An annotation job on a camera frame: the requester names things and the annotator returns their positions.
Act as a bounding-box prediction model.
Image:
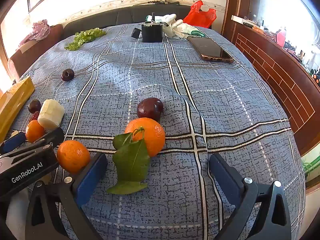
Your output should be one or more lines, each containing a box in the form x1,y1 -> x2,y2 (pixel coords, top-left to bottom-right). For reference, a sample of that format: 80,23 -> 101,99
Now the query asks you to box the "black smartphone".
187,36 -> 234,64

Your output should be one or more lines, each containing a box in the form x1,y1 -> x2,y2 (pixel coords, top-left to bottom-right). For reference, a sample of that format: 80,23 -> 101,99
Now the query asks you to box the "large orange with green leaves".
107,117 -> 166,195

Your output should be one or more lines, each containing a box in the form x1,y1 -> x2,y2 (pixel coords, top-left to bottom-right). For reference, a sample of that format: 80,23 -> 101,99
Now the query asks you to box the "white and green glove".
175,22 -> 213,40

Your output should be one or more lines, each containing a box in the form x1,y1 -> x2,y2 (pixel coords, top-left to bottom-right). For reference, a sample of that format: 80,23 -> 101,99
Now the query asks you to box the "red plastic bag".
183,0 -> 217,29

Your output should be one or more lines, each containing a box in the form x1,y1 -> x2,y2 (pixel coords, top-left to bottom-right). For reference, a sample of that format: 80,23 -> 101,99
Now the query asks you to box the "large dark red plum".
136,97 -> 164,122

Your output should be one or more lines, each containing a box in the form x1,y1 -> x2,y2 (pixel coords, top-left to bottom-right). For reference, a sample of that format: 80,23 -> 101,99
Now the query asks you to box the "long white box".
231,15 -> 250,26

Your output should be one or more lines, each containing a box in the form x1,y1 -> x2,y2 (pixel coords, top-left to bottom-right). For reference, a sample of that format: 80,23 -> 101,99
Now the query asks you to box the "black square container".
141,12 -> 164,43

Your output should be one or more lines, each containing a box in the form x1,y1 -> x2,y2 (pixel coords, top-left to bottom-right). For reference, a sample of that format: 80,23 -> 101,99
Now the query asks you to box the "brown wooden cabinet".
221,0 -> 320,155

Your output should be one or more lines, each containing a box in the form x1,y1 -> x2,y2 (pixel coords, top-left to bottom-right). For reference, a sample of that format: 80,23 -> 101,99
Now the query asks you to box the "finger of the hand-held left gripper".
0,131 -> 27,154
25,127 -> 65,151

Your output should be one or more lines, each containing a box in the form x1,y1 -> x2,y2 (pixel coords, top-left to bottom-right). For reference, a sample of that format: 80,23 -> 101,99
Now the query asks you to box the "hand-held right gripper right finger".
209,153 -> 292,240

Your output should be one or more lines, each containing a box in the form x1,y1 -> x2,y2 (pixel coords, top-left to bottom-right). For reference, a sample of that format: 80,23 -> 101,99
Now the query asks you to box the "white plastic bag bundle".
162,14 -> 184,37

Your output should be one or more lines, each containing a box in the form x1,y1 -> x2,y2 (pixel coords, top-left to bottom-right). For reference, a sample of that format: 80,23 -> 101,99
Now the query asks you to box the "blue plaid bedsheet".
7,24 -> 307,240

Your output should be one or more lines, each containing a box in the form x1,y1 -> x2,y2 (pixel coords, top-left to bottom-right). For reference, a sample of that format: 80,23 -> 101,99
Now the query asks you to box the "small dark plum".
28,99 -> 42,114
61,68 -> 75,82

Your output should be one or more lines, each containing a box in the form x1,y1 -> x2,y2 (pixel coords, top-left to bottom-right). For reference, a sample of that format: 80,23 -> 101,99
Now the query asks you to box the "yellow cardboard box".
0,76 -> 35,143

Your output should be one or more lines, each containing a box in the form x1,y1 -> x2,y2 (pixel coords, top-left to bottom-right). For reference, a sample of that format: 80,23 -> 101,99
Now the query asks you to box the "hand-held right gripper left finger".
25,152 -> 108,240

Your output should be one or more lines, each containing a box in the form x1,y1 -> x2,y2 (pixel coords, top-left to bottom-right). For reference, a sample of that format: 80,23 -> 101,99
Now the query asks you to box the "green lettuce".
64,28 -> 107,51

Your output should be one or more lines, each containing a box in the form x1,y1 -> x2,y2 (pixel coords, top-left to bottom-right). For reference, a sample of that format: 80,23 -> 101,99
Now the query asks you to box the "black sofa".
62,4 -> 213,34

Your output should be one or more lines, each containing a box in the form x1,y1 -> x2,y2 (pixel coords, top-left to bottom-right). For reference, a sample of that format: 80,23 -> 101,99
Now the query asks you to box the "pink bottle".
276,27 -> 287,47

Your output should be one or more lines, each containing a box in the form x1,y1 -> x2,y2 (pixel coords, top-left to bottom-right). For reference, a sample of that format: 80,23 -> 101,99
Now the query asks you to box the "brown armchair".
7,24 -> 63,80

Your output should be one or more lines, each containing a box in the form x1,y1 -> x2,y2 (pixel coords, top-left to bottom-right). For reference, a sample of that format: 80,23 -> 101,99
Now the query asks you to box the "purple cloth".
19,19 -> 51,47

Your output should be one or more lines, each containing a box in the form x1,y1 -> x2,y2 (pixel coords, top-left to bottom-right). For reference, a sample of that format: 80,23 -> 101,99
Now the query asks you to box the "large white cylindrical chunk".
37,99 -> 65,130

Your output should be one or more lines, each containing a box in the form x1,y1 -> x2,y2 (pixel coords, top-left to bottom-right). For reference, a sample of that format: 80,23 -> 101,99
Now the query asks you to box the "small orange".
25,119 -> 46,143
57,140 -> 91,174

